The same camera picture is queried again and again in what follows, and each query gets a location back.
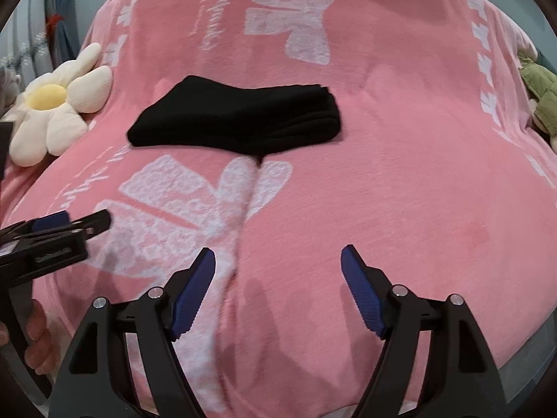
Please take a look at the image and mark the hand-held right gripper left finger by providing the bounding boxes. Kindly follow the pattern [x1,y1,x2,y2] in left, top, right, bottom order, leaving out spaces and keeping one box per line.
[48,247,217,418]

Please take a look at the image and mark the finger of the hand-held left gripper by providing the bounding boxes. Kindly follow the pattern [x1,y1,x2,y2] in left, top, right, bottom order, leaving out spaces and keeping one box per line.
[65,209,112,238]
[30,211,72,233]

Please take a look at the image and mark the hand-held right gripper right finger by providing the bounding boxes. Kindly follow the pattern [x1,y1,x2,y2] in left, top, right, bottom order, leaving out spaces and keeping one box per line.
[340,245,508,418]

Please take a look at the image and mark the black pants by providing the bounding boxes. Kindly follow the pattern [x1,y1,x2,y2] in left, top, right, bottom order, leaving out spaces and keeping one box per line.
[126,75,340,166]

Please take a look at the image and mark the person's left hand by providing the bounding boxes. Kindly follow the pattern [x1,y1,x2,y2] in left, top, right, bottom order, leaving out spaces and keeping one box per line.
[24,301,58,376]

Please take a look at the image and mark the pink printed blanket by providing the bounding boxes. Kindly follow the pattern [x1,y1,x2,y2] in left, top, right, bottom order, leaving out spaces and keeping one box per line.
[0,0,557,418]

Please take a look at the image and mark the cream flower pillow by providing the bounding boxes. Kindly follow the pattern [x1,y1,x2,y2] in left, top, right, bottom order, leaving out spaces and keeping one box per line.
[0,42,114,168]

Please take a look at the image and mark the grey plush toy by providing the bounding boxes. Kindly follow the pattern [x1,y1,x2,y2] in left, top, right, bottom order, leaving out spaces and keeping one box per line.
[0,67,22,109]

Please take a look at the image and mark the blue curtain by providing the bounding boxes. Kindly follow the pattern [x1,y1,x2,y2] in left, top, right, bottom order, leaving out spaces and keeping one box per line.
[44,0,85,68]

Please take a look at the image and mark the green plush toy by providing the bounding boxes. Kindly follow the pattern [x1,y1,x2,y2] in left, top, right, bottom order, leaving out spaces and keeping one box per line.
[518,50,557,155]

